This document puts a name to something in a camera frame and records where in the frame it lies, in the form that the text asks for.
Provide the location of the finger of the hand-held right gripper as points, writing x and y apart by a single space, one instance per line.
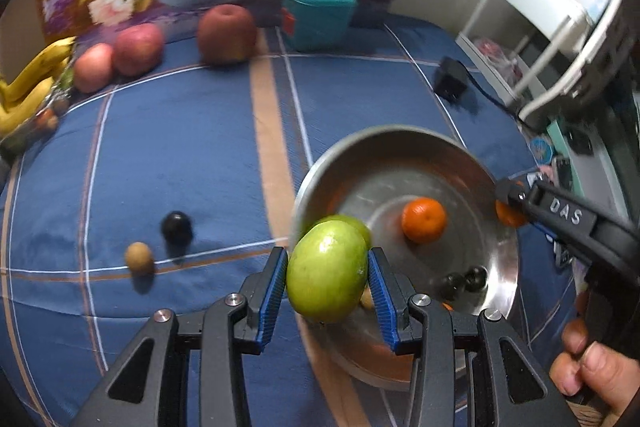
515 193
561 252

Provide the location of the white metal rack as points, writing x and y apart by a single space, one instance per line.
550 37

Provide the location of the dark red apple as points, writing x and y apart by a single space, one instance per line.
227 34

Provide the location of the person's right hand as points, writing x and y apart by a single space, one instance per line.
605 377

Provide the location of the dark purple plum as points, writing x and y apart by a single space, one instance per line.
176 227

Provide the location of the small brown kiwi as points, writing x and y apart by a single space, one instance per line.
139 258
366 298

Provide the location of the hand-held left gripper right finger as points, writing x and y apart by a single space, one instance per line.
382 302

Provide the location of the pale red apple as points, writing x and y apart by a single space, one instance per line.
92 68

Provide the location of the small dark grape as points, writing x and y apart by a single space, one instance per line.
454 285

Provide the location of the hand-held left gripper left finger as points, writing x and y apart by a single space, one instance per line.
270 302

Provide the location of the teal plastic box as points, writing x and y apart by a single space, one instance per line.
317 19

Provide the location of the small green jujube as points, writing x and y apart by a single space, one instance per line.
359 227

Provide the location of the large green jujube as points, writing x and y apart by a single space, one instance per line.
327 272

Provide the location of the yellow banana bunch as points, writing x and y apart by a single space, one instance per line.
27 87

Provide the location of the stainless steel bowl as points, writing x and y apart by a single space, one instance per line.
380 172

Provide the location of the black power adapter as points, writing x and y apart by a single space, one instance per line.
450 79

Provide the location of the clear plastic tray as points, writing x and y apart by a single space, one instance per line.
45 119

